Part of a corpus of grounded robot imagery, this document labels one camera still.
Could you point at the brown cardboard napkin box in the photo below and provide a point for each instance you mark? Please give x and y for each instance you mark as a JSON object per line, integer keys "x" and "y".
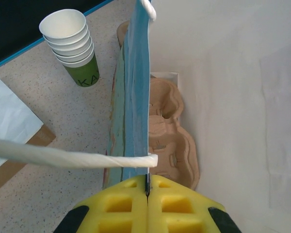
{"x": 19, "y": 160}

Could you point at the white paper napkin stack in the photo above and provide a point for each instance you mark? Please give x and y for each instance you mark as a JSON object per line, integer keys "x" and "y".
{"x": 9, "y": 114}

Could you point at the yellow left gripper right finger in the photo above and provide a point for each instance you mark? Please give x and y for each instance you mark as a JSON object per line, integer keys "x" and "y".
{"x": 184, "y": 218}

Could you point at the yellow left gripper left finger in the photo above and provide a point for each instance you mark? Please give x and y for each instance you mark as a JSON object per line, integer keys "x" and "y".
{"x": 111, "y": 218}

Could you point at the illustrated paper carry bag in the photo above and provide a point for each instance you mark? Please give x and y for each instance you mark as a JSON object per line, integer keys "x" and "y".
{"x": 232, "y": 97}

